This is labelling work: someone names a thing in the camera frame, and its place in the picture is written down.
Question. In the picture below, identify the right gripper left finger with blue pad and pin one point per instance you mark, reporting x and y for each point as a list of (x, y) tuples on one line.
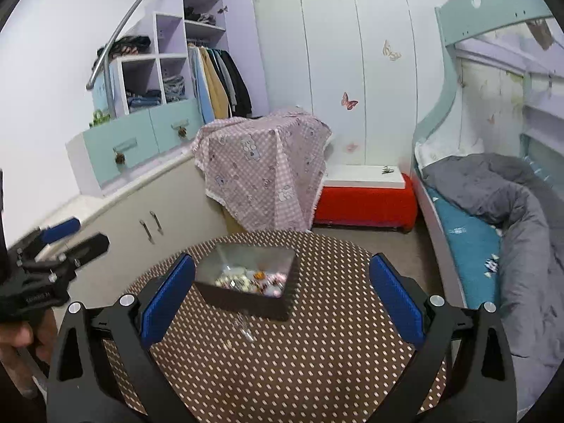
[(135, 323)]

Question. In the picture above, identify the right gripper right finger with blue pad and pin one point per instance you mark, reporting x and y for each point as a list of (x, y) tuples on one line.
[(427, 323)]

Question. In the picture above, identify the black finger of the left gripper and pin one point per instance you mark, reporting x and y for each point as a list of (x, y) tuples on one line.
[(84, 252)]

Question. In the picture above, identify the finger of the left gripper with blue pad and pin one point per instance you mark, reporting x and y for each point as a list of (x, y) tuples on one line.
[(39, 238)]

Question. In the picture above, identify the pink charm ornament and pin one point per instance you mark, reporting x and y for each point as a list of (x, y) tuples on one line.
[(271, 284)]

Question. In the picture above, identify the person's left hand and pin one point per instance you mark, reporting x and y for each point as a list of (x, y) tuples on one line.
[(22, 335)]

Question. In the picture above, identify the beige low cabinet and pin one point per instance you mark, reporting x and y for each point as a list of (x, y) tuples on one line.
[(147, 220)]

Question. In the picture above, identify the brown polka dot tablecloth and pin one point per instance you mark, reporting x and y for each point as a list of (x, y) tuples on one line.
[(334, 360)]

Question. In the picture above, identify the teal bed sheet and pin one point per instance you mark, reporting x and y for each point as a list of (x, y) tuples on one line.
[(474, 246)]

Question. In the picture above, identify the red storage ottoman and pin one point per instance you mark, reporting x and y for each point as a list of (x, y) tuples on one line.
[(368, 207)]

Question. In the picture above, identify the grey metal tin box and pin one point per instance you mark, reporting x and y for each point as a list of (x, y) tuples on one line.
[(226, 279)]

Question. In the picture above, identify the green plant decoration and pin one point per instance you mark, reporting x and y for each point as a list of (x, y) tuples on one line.
[(99, 118)]

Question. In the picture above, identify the teal drawer left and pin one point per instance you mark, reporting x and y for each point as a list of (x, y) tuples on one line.
[(104, 153)]

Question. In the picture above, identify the teal drawer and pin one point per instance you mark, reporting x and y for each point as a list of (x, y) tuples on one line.
[(167, 118), (104, 153)]

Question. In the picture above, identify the small metal clip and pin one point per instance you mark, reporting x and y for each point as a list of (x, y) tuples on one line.
[(387, 169)]

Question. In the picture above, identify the white board on ottoman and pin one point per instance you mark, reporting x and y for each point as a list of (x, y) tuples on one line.
[(363, 176)]

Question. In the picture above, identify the grey duvet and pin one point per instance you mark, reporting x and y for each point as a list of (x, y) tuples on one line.
[(504, 191)]

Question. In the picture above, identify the teal drawer right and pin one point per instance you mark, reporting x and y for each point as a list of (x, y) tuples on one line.
[(167, 118)]

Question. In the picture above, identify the pink checked bear cloth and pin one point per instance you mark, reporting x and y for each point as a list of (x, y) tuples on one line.
[(266, 172)]

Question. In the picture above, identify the folded jeans stack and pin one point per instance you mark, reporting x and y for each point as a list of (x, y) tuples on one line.
[(149, 96)]

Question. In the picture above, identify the dark clothes pile on shelf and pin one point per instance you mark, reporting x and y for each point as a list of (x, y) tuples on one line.
[(130, 45)]

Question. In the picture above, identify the pink butterfly sticker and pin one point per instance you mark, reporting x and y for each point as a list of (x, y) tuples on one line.
[(347, 103)]

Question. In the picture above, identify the hanging clothes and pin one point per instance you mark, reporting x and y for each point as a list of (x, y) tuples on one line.
[(218, 85)]

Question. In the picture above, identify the purple shelf unit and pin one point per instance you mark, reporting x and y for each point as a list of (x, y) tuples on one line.
[(164, 67)]

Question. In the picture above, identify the white wardrobe doors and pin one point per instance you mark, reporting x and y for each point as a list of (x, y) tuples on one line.
[(315, 50)]

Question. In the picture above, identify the beige butterfly sticker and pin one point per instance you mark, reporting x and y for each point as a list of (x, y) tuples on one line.
[(388, 52)]

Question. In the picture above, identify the teal bunk bed frame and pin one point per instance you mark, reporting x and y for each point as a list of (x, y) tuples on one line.
[(455, 25)]

